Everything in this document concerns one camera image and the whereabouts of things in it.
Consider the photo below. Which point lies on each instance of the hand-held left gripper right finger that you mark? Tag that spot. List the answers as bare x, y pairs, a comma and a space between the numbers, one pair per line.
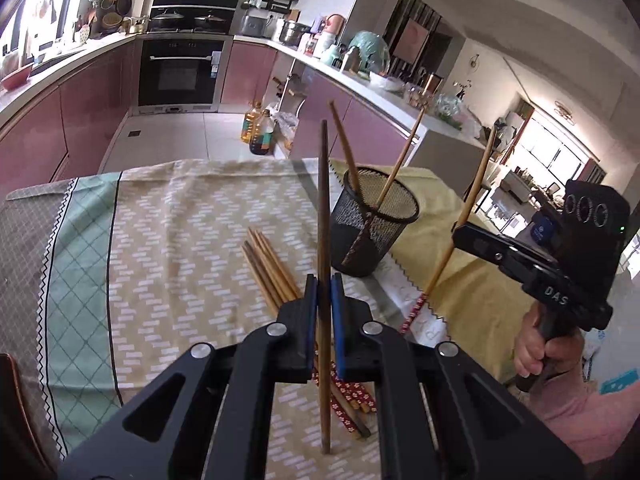
337, 325

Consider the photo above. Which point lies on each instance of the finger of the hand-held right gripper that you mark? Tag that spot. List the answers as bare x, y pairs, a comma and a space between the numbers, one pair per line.
485, 245

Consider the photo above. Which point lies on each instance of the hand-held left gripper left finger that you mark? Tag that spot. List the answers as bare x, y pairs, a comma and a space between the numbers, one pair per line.
312, 320

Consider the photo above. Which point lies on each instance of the wooden chopstick red patterned end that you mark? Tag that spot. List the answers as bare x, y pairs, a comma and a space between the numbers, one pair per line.
470, 195

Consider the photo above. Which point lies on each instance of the bunch of wooden chopsticks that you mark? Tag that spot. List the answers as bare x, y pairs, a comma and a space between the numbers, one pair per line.
270, 270

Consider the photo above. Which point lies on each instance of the black mesh utensil cup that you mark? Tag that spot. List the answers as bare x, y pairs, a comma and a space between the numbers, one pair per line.
395, 240

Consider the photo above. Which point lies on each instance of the dark brown chopstick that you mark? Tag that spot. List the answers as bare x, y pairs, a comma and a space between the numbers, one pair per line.
323, 210

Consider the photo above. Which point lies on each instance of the light wooden chopstick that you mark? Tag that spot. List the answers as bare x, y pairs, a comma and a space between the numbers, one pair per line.
402, 155

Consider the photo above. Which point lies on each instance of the brown wooden chopstick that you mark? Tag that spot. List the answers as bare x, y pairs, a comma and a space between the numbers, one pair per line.
345, 150

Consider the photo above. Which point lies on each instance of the person's right forearm pink sleeve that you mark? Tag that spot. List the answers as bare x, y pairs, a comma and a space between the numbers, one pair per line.
590, 420

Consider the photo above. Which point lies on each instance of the person's right hand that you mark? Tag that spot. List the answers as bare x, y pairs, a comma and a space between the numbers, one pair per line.
530, 350

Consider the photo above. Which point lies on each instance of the yellow cloth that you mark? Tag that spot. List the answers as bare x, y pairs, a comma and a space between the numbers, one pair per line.
475, 300

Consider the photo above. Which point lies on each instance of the living room window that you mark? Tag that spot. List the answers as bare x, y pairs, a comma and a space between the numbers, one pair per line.
555, 150

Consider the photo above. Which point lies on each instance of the cyan box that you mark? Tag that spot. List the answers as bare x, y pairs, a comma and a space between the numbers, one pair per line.
620, 382

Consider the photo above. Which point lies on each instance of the patterned beige green tablecloth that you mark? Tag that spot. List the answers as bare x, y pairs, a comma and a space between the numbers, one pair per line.
175, 240

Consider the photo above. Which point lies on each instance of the cooking oil bottles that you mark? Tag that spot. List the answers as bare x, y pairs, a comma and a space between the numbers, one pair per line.
262, 137

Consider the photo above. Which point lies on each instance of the clear plastic bag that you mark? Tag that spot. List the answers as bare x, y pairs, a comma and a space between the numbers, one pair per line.
285, 130

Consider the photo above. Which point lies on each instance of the yellow cooking oil bottle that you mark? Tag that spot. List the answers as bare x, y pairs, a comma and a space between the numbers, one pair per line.
251, 127

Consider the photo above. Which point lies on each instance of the dark framed door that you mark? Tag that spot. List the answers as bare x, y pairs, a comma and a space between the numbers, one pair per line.
415, 35

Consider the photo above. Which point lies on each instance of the teal plastic bag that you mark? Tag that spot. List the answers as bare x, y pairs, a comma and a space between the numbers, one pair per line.
370, 50

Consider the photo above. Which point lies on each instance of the pink cabinets with long counter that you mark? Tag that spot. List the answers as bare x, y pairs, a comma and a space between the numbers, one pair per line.
245, 70

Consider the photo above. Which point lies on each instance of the pink thermos jug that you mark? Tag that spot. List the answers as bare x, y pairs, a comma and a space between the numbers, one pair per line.
334, 25

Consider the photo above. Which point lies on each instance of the black built-in oven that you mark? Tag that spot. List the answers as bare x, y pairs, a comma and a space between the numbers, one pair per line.
175, 75

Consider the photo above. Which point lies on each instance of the steel stock pot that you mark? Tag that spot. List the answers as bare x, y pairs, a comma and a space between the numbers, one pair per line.
292, 32

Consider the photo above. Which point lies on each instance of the dark brown wooden chair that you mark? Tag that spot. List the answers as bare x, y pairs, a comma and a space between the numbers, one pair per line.
20, 420

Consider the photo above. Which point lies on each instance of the pink cabinets under window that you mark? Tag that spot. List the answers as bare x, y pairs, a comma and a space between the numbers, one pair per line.
85, 110

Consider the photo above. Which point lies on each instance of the black wok with lid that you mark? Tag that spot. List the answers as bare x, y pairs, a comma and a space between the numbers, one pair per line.
209, 22
165, 21

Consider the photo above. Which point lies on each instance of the red bowl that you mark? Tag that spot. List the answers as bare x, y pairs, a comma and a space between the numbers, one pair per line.
15, 77

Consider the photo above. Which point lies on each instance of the kitchen window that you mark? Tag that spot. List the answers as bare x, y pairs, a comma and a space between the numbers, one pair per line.
45, 5

